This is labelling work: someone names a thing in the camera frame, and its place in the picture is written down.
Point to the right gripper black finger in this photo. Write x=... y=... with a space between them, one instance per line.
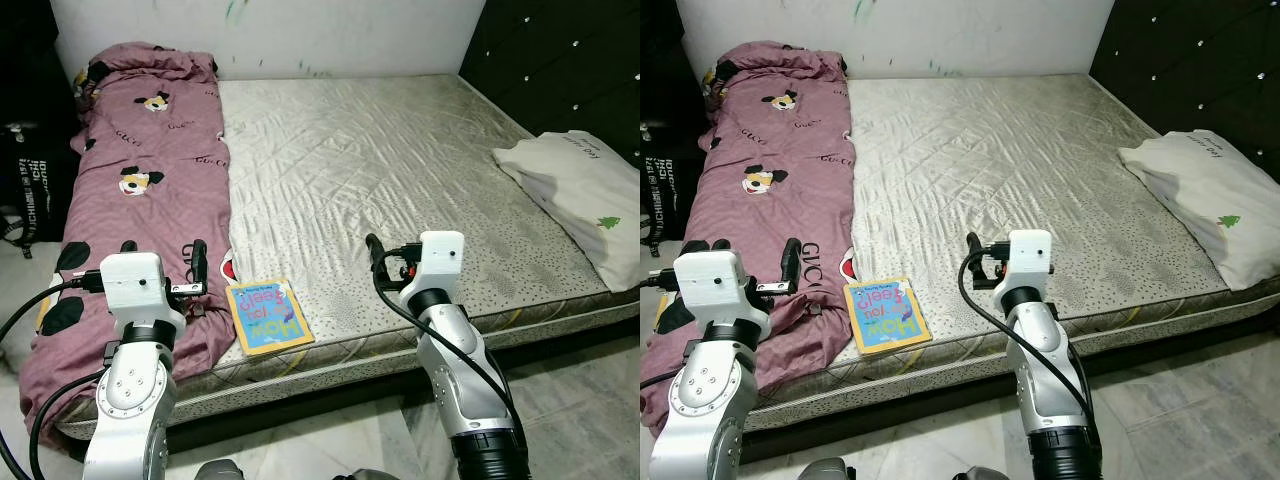
x=973 y=250
x=375 y=254

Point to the blue yellow children's book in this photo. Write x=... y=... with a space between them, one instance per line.
x=268 y=318
x=886 y=316

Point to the white pillow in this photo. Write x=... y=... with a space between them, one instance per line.
x=1210 y=200
x=580 y=200

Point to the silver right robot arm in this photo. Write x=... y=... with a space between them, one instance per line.
x=1050 y=370
x=465 y=370

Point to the white quilted mattress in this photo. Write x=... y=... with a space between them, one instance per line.
x=400 y=170
x=1010 y=170

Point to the mauve cartoon print blanket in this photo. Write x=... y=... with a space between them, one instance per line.
x=150 y=150
x=770 y=150

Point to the grey left robot leg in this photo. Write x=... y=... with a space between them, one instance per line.
x=828 y=469
x=220 y=470

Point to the grey robot leg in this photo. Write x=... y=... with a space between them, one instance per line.
x=370 y=474
x=220 y=470
x=980 y=473
x=828 y=469

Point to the grey right robot leg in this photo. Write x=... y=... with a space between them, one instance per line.
x=370 y=474
x=980 y=473

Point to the dark tufted headboard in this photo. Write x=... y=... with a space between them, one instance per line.
x=560 y=60
x=1190 y=60

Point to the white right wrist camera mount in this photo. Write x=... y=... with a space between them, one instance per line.
x=1028 y=262
x=440 y=265

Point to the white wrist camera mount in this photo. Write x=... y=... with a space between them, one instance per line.
x=440 y=265
x=135 y=290
x=1028 y=262
x=715 y=290

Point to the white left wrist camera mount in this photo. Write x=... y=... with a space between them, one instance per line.
x=715 y=290
x=135 y=290

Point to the dark bed frame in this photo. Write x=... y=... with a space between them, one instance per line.
x=1000 y=385
x=350 y=390

